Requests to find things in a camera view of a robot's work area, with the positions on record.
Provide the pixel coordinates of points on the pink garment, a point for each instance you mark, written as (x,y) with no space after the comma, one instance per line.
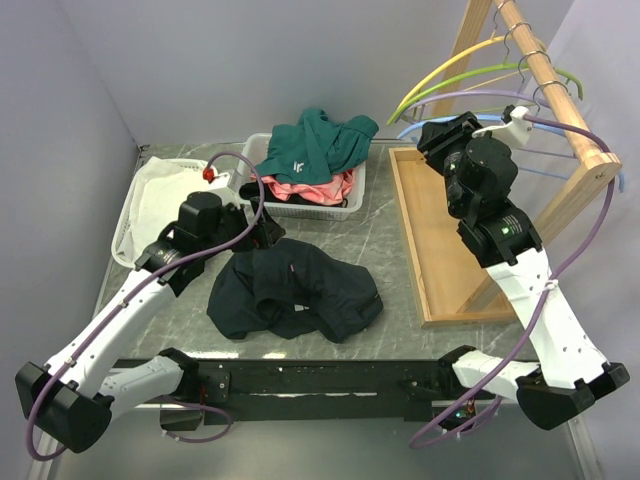
(333,193)

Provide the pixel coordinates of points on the white laundry basket with clothes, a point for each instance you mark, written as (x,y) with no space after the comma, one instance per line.
(245,183)

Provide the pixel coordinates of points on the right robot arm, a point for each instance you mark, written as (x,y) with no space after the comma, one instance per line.
(570,373)

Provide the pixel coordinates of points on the wooden hanger rack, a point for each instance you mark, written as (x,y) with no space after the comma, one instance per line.
(449,286)

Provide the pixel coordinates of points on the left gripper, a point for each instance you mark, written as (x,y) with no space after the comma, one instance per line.
(263,234)

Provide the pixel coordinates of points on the green hanger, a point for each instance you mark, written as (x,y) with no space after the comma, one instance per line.
(569,78)

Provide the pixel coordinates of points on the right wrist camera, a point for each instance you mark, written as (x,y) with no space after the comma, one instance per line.
(514,131)

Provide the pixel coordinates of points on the white cloth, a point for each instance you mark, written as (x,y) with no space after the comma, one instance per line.
(155,200)

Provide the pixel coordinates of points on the dark navy shorts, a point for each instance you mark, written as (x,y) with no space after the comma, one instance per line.
(292,289)

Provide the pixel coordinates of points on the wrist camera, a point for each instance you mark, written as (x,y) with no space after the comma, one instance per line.
(220,183)
(514,131)

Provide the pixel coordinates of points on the teal garment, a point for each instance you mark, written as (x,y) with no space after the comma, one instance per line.
(315,149)

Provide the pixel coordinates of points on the blue hanger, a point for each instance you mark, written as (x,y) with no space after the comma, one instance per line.
(494,119)

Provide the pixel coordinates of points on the white basket with cloth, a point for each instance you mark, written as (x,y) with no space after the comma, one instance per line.
(135,220)

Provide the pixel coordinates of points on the purple hanger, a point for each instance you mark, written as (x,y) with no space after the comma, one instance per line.
(506,94)

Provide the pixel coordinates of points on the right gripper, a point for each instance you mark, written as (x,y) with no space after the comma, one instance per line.
(439,136)

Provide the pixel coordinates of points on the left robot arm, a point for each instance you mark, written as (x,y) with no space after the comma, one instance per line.
(72,397)

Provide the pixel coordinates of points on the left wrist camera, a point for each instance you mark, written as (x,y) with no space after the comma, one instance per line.
(220,183)

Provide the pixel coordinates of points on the yellow hanger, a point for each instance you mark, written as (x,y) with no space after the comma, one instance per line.
(441,68)

